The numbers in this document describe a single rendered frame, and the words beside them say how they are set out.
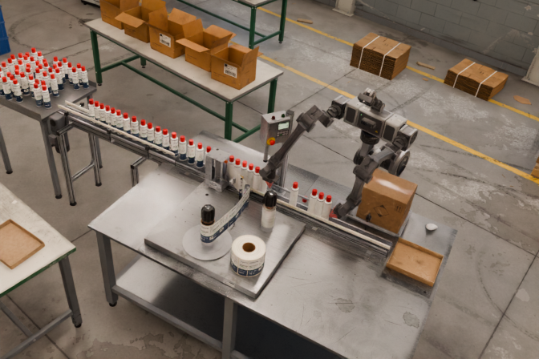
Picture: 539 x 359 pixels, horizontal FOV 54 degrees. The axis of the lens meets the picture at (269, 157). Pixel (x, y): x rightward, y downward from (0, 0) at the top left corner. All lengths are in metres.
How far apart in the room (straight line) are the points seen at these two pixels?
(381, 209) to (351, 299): 0.68
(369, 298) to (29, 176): 3.43
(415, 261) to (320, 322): 0.81
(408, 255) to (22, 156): 3.80
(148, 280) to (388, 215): 1.77
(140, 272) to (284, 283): 1.27
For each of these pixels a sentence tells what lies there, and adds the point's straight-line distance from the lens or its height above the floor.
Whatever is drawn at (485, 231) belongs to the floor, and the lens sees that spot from 5.30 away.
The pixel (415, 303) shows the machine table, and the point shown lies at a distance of 3.34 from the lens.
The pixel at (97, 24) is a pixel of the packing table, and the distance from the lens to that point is 6.33.
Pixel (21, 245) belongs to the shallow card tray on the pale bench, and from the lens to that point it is 3.62.
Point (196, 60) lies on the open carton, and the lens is 5.39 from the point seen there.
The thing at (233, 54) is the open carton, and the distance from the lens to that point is 5.27.
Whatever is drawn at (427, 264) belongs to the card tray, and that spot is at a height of 0.83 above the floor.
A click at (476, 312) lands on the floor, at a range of 4.59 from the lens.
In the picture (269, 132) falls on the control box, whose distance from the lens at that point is 3.38.
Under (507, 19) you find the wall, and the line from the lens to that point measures 8.23.
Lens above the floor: 3.32
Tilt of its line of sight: 37 degrees down
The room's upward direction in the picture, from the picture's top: 6 degrees clockwise
